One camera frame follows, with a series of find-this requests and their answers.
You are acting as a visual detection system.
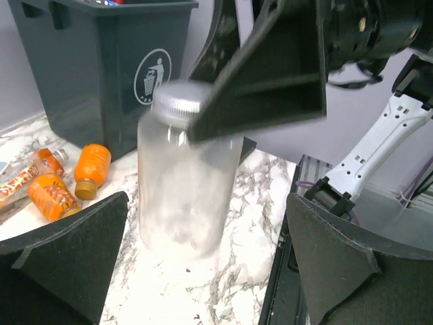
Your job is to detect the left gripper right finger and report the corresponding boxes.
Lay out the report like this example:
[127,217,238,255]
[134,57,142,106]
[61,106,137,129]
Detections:
[286,194,432,324]

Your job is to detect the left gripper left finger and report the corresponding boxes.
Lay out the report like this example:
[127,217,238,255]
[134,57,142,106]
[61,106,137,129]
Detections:
[1,192,129,325]

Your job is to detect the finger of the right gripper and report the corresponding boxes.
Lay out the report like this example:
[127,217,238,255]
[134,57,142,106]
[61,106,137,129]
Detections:
[188,0,240,83]

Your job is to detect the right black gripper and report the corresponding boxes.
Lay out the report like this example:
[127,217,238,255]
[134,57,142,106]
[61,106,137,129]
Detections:
[187,1,432,143]

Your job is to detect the orange juice bottle patterned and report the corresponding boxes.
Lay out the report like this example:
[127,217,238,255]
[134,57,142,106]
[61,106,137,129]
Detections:
[27,173,82,222]

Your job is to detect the plain orange juice bottle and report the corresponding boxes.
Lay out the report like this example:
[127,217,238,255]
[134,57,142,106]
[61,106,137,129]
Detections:
[74,144,112,200]

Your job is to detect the clear jar silver lid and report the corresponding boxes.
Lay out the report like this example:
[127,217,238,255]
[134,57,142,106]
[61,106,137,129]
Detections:
[137,81,243,260]

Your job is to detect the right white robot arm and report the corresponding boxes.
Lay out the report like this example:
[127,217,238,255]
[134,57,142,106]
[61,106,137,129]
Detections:
[187,1,432,217]

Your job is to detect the dark green plastic bin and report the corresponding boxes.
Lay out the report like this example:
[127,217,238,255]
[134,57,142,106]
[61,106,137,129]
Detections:
[9,1,198,159]

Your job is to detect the black foam pad right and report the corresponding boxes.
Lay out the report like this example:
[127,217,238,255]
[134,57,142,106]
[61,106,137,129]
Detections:
[239,137,257,165]

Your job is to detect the crushed orange label bottle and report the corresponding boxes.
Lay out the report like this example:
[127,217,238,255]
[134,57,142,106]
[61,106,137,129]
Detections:
[1,148,69,212]

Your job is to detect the white power bank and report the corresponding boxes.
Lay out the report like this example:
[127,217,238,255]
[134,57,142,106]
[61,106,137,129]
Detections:
[0,161,10,175]

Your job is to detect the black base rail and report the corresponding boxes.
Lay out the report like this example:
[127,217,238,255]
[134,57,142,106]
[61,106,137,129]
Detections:
[258,155,332,325]

